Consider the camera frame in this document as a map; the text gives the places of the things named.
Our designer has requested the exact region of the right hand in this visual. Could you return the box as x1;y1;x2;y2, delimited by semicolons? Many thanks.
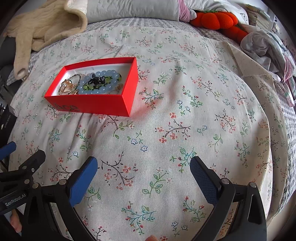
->
145;235;158;241

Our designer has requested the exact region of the crumpled white clothing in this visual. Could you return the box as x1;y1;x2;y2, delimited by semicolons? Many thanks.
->
240;30;295;82

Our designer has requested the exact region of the grey quilted pillow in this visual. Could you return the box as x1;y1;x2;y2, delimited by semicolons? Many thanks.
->
85;0;197;24

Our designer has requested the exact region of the left hand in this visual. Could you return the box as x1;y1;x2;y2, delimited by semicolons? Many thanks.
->
10;209;22;233

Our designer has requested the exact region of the red plush toy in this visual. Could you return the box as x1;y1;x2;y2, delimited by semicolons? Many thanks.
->
190;11;248;44

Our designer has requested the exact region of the blue bead bracelet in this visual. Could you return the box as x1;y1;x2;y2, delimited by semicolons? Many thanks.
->
78;69;123;95

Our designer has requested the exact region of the black beaded flower brooch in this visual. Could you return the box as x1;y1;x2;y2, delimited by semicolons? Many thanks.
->
87;74;106;89

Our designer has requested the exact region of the red Ace box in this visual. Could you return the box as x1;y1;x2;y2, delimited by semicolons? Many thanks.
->
45;57;138;116

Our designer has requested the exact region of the floral bed sheet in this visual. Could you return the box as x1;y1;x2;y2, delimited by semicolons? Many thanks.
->
9;18;295;240

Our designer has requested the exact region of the beige fleece blanket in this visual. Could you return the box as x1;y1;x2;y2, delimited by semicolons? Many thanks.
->
4;1;88;80

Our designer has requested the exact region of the black box beside bed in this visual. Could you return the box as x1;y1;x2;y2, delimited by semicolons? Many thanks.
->
0;104;17;148

